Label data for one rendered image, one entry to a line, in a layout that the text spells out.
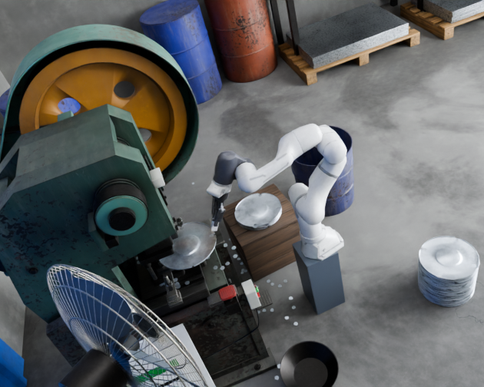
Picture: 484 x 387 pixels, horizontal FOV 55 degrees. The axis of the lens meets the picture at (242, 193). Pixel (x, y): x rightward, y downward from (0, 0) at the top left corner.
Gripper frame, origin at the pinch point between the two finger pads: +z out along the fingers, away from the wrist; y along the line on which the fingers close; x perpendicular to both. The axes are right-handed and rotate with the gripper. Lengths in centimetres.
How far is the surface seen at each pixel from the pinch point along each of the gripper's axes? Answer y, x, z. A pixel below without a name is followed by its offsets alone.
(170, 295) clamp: -21.5, 23.4, 20.3
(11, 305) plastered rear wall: 76, 100, 121
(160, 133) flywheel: 37, 21, -28
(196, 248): -4.1, 8.7, 10.1
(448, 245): -23, -127, 8
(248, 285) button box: -23.5, -12.2, 18.0
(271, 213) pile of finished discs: 39, -52, 27
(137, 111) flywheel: 37, 32, -39
